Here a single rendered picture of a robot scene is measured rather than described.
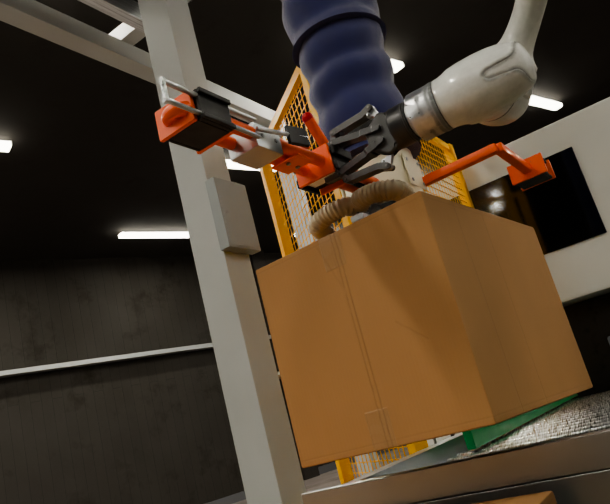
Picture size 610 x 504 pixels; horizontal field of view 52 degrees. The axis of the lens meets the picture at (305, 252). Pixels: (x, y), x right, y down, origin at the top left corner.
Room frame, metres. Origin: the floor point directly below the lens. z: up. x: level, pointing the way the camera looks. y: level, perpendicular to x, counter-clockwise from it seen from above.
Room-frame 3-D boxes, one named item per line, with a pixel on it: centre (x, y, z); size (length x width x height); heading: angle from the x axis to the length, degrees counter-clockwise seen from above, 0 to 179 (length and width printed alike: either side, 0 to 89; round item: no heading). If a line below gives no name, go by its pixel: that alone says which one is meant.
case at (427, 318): (1.38, -0.22, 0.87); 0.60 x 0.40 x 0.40; 145
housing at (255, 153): (0.96, 0.03, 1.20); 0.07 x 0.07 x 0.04; 58
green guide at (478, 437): (2.74, -0.71, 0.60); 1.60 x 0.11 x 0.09; 149
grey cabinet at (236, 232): (2.40, 0.24, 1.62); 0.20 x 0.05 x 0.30; 149
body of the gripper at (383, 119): (1.05, -0.21, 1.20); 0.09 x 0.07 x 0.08; 59
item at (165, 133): (0.85, 0.11, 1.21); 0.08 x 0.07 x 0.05; 148
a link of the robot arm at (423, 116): (1.01, -0.27, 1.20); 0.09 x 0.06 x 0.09; 149
